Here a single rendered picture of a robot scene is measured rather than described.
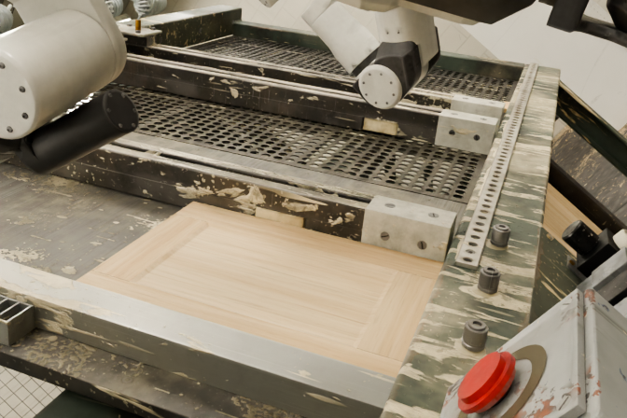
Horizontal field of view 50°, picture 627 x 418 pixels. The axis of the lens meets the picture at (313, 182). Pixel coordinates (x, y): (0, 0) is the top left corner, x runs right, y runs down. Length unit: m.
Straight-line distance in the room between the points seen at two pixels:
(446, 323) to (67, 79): 0.48
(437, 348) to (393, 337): 0.08
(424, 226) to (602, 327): 0.60
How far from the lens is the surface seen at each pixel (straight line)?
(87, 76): 0.51
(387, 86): 1.08
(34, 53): 0.48
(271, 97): 1.64
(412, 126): 1.54
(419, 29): 1.06
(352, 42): 1.13
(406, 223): 0.96
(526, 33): 4.81
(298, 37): 2.57
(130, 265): 0.90
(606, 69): 4.83
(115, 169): 1.15
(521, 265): 0.94
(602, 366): 0.35
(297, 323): 0.79
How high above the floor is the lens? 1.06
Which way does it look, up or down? 3 degrees up
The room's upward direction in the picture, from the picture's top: 47 degrees counter-clockwise
